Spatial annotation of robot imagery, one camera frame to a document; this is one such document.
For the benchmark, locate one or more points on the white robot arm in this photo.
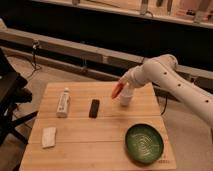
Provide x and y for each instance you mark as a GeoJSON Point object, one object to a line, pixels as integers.
{"type": "Point", "coordinates": [161, 71]}

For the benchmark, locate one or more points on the white tube bottle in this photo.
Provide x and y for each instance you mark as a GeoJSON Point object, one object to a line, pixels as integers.
{"type": "Point", "coordinates": [63, 104]}

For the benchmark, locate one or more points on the white ceramic cup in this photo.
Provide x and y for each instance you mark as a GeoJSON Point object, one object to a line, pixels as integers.
{"type": "Point", "coordinates": [125, 96]}

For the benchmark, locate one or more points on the black rectangular block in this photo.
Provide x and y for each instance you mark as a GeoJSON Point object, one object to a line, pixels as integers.
{"type": "Point", "coordinates": [94, 108]}

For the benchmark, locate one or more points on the black chair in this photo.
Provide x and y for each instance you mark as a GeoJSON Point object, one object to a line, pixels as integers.
{"type": "Point", "coordinates": [12, 91]}

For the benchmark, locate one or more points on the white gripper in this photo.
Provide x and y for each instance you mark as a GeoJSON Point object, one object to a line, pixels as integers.
{"type": "Point", "coordinates": [127, 78]}

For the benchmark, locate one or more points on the green ceramic plate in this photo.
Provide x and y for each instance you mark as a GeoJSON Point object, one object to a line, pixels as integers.
{"type": "Point", "coordinates": [144, 144]}

